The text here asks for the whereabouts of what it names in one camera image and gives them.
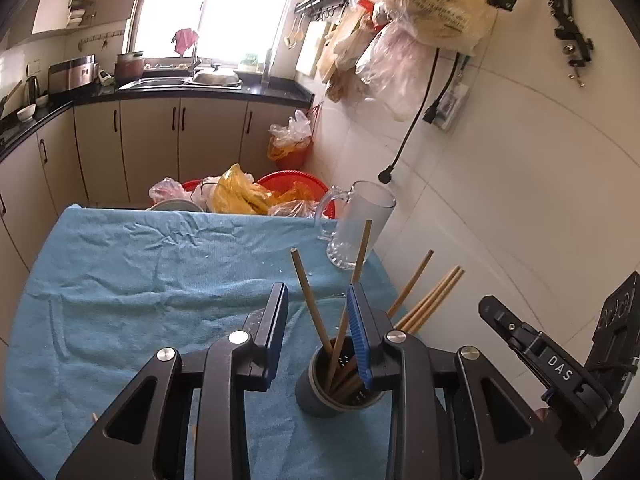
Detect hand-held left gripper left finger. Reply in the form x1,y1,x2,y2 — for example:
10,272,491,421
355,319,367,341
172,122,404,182
56,282,290,480

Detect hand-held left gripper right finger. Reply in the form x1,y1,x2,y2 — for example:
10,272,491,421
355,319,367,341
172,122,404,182
346,282,583,480

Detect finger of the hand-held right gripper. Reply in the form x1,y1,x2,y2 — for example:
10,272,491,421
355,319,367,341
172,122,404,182
477,296,623,457

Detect bunch of wooden chopsticks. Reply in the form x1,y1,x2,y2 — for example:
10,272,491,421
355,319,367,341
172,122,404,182
290,219,466,406

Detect dark grey utensil holder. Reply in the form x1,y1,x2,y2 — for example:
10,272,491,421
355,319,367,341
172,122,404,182
295,342,396,418

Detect hanging kitchen utensils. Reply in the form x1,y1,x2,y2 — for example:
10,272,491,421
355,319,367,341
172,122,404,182
284,10,303,50

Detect clear glass pitcher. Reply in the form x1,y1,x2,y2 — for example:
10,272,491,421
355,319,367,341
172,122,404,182
314,180,398,272

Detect blue table cloth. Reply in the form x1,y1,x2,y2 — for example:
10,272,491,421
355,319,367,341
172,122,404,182
2,204,451,480

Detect yellow plastic bag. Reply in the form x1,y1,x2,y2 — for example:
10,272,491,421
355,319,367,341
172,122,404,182
207,164,271,215

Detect red plastic basin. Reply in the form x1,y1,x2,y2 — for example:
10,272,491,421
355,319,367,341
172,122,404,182
257,171,338,219

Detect orange bin with bag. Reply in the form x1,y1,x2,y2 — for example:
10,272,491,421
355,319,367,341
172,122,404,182
267,110,313,170

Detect beige base cabinets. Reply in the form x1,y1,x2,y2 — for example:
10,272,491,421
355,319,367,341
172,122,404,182
0,97,313,271

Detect black power plug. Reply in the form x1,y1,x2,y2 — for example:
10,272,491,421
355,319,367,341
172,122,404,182
423,52,461,124

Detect black kitchen countertop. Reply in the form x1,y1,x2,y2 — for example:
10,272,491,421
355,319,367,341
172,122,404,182
0,82,315,161

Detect metal pot lid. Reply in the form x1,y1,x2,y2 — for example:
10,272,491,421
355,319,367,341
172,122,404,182
192,67,241,86

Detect clear hanging plastic bags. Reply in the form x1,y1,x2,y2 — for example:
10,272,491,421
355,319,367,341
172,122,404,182
325,7,436,121

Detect white cutting board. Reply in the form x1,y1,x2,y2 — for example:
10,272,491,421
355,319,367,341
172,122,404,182
295,20,328,78

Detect brown cooking pot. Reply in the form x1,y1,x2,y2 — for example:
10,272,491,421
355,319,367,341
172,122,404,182
115,51,146,86

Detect pink cloth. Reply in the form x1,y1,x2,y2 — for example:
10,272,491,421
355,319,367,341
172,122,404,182
172,29,199,55

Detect kitchen window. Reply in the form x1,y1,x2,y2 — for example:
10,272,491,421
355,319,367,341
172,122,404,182
132,0,306,73

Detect silver rice cooker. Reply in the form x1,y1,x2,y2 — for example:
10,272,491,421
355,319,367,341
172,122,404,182
48,55,98,93

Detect yellowish hanging plastic bag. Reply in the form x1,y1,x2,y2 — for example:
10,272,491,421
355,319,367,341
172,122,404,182
385,0,496,56

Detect black cable with plug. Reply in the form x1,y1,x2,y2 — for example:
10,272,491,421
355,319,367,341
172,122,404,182
377,47,441,186

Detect white wall socket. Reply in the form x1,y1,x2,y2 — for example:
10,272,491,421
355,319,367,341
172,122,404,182
435,82,471,132

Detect black clamp mount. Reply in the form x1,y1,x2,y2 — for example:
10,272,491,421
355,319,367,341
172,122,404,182
487,0,596,88

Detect black wall rack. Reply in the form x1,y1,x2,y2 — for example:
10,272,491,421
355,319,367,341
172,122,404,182
294,0,351,17

